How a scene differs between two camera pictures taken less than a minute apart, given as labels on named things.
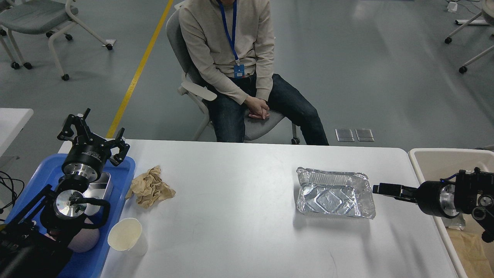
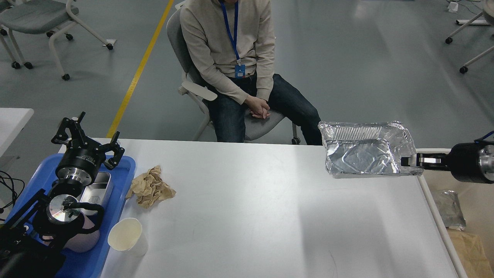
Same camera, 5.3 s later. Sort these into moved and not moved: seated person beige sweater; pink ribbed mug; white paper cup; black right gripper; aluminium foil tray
Moved: black right gripper; aluminium foil tray
Not moved: seated person beige sweater; white paper cup; pink ribbed mug
